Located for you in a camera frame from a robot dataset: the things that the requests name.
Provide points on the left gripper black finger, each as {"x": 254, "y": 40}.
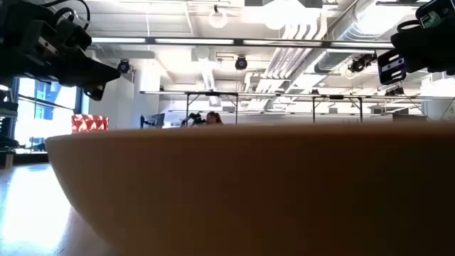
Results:
{"x": 95, "y": 91}
{"x": 92, "y": 73}

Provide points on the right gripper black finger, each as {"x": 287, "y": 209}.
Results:
{"x": 391, "y": 67}

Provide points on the peach round plate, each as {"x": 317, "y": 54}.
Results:
{"x": 249, "y": 195}

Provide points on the black background robot arm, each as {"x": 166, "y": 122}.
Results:
{"x": 193, "y": 119}

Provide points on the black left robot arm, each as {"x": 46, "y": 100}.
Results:
{"x": 14, "y": 17}

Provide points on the round black ceiling spotlight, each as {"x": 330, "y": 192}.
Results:
{"x": 241, "y": 63}
{"x": 123, "y": 66}
{"x": 359, "y": 64}

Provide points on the red white patterned box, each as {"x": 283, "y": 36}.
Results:
{"x": 89, "y": 123}

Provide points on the dark computer monitor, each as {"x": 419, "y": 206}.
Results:
{"x": 156, "y": 120}

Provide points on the long linear ceiling light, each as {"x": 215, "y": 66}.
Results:
{"x": 195, "y": 41}

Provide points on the person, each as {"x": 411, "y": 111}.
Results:
{"x": 213, "y": 119}

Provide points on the round white pendant lamp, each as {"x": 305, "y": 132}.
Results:
{"x": 217, "y": 19}

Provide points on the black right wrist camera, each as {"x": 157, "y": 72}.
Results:
{"x": 435, "y": 14}

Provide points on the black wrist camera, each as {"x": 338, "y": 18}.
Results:
{"x": 435, "y": 14}
{"x": 73, "y": 35}

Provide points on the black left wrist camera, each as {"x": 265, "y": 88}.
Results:
{"x": 73, "y": 35}

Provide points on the window with dark frame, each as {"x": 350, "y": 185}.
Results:
{"x": 46, "y": 106}

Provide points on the silver ventilation duct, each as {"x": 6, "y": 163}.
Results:
{"x": 341, "y": 53}

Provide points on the black metal rig frame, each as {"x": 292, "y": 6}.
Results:
{"x": 336, "y": 97}
{"x": 211, "y": 94}

